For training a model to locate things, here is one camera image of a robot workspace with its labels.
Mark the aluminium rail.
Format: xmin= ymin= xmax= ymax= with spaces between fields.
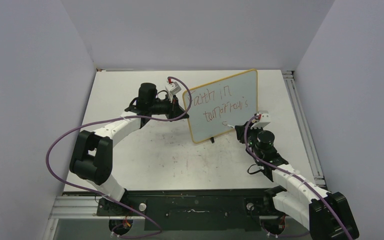
xmin=47 ymin=195 xmax=348 ymax=221
xmin=282 ymin=71 xmax=326 ymax=187

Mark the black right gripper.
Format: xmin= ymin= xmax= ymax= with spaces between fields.
xmin=236 ymin=121 xmax=264 ymax=160

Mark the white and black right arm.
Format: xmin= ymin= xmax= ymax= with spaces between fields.
xmin=233 ymin=119 xmax=360 ymax=240

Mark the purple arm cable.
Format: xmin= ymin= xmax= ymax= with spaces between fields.
xmin=45 ymin=76 xmax=193 ymax=240
xmin=243 ymin=115 xmax=354 ymax=240

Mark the aluminium front rail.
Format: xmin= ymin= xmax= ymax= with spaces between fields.
xmin=47 ymin=195 xmax=348 ymax=221

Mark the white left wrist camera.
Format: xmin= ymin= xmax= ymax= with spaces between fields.
xmin=164 ymin=76 xmax=182 ymax=96

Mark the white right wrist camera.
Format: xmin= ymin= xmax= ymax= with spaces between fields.
xmin=251 ymin=110 xmax=271 ymax=129

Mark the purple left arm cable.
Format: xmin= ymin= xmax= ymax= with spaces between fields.
xmin=45 ymin=76 xmax=193 ymax=240

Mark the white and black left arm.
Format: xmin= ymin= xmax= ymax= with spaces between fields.
xmin=69 ymin=77 xmax=189 ymax=216

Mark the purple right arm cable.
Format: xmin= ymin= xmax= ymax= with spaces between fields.
xmin=243 ymin=115 xmax=354 ymax=240

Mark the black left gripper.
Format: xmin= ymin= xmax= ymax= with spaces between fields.
xmin=149 ymin=93 xmax=189 ymax=123

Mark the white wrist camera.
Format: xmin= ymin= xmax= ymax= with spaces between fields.
xmin=164 ymin=76 xmax=182 ymax=96
xmin=251 ymin=110 xmax=271 ymax=129

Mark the aluminium right side rail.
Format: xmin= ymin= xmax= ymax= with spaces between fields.
xmin=282 ymin=71 xmax=326 ymax=187

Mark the yellow framed whiteboard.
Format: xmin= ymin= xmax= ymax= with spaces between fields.
xmin=182 ymin=69 xmax=258 ymax=144

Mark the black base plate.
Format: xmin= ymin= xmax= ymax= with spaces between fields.
xmin=62 ymin=187 xmax=329 ymax=233

